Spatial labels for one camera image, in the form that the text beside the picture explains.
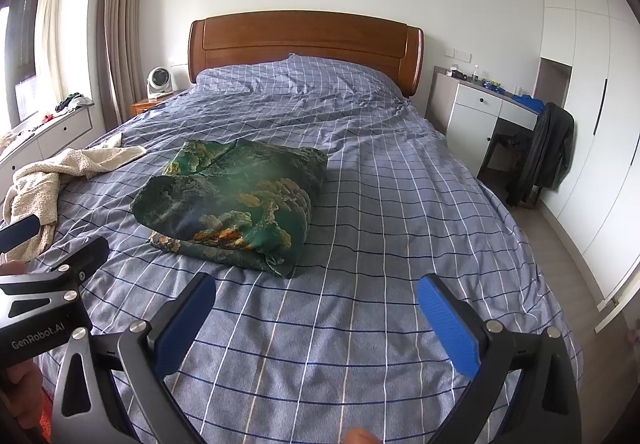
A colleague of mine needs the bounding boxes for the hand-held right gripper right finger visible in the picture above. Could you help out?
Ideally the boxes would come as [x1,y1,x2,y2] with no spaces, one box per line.
[417,273,584,444]

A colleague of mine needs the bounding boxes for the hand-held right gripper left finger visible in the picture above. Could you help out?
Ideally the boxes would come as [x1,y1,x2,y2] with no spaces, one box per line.
[50,271,218,444]

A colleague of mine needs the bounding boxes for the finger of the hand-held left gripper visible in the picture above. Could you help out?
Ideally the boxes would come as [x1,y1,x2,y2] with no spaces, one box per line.
[0,216,42,256]
[34,236,111,286]

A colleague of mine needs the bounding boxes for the green patterned silk garment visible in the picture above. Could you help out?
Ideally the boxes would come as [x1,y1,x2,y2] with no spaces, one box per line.
[130,139,329,279]

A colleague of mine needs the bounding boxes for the clothes pile on cabinet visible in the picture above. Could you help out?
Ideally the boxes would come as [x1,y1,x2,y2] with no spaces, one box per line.
[55,93,94,113]

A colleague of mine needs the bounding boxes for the person's left hand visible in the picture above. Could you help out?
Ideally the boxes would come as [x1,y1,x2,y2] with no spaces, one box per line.
[0,260,47,431]

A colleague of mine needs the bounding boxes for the person's right hand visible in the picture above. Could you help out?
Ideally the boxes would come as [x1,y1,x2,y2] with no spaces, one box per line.
[345,426,387,444]

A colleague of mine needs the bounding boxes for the beige fleece robe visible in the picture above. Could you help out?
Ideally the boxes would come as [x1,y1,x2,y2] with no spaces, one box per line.
[2,131,147,261]

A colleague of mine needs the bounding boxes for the white window cabinet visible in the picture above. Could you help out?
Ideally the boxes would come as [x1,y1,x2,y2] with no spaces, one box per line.
[0,102,96,175]

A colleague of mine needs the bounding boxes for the wooden nightstand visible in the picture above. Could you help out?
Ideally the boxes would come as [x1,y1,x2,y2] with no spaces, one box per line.
[131,92,179,116]

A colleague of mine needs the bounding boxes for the bed with blue checked sheet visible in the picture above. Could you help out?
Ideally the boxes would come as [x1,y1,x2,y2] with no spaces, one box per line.
[0,53,584,444]

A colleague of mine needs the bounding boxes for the window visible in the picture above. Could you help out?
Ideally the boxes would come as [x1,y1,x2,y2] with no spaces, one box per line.
[0,0,42,126]

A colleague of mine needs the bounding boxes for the white desk fan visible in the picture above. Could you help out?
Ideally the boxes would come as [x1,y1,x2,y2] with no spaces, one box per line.
[146,67,172,100]

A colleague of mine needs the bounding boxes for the white sheer curtain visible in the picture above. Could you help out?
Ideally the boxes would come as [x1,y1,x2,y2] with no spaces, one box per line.
[35,0,66,101]

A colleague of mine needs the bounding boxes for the black jacket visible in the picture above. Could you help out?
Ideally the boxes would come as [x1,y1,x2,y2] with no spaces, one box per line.
[507,102,576,208]

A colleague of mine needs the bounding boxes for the white desk with drawers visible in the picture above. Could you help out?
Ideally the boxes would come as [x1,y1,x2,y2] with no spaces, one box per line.
[431,68,544,176]

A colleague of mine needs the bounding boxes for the brown curtain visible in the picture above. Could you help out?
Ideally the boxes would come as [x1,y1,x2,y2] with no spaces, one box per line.
[97,0,147,135]

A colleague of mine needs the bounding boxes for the blue cloth item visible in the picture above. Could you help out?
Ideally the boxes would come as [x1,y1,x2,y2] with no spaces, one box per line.
[512,93,546,114]

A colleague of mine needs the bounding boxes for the white wardrobe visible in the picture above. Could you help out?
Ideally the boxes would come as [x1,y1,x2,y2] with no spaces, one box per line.
[532,0,640,306]

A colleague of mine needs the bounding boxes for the wooden headboard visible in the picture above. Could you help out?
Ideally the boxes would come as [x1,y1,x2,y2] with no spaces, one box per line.
[187,10,425,99]

